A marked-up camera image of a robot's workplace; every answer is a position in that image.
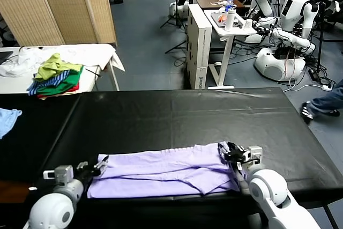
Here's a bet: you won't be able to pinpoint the blue striped garment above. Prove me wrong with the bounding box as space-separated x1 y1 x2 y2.
26 70 72 96

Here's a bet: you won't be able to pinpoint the white cloth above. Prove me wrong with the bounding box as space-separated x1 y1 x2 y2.
0 43 126 78

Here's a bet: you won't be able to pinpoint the tall white cardboard box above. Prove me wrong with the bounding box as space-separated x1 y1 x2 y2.
186 3 212 90

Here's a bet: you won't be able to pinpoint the black light stand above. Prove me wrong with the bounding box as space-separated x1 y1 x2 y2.
313 1 338 79

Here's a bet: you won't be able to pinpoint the person in blue jeans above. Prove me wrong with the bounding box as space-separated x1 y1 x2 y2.
300 78 343 125

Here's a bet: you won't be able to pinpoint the low white robot base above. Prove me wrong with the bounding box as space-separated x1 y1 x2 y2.
242 33 265 44

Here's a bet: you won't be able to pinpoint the grey tray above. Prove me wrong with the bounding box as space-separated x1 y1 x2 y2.
211 11 241 28

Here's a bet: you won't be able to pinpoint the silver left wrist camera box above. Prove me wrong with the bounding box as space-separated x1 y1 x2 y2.
42 165 73 186

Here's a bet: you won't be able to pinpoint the white thermos bottle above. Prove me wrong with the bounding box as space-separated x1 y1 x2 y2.
224 9 236 32

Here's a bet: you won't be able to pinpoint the small white robot base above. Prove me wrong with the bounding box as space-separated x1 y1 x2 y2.
169 1 190 20

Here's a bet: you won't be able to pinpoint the black tripod stand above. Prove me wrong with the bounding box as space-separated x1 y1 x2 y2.
160 0 188 30

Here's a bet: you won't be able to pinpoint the white folding table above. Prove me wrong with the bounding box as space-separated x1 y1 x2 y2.
0 43 121 95

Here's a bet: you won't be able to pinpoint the white robot base pink cables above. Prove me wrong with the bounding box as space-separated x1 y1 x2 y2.
253 48 306 82

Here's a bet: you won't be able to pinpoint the white humanoid robot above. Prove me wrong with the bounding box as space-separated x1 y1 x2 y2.
270 0 321 54

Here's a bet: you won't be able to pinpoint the small black table cover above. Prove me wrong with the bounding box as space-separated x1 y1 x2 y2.
0 93 83 181

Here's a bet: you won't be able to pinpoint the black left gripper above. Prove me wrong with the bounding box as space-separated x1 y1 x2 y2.
76 154 110 187

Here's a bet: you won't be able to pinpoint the pile of colourful clothes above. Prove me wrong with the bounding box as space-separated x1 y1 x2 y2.
36 65 85 96

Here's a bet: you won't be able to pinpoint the light blue garment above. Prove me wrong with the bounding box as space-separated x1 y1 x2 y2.
0 107 24 140

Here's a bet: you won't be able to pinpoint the lime green garment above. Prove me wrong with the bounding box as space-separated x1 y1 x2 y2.
34 53 83 82

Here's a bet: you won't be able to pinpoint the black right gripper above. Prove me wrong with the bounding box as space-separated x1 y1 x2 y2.
218 141 251 166

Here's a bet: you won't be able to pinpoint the white adjustable side table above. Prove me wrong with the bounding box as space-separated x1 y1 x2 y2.
203 9 258 90

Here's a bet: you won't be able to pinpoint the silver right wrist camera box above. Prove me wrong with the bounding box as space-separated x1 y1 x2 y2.
245 145 264 164

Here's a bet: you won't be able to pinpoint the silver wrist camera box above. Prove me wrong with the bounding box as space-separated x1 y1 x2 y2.
245 145 264 164
42 165 73 186

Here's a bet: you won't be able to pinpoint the large black table cover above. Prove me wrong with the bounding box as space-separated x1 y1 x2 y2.
25 87 343 213

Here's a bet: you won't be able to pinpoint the red garment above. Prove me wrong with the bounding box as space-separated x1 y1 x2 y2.
37 84 80 99

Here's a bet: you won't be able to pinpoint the lavender t-shirt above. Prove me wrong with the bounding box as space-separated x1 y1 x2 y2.
87 142 241 200

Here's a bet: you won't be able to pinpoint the beige garment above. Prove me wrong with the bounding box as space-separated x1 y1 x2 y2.
39 91 81 101

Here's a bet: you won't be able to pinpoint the bamboo folding screen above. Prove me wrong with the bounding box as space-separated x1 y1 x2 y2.
0 0 118 47

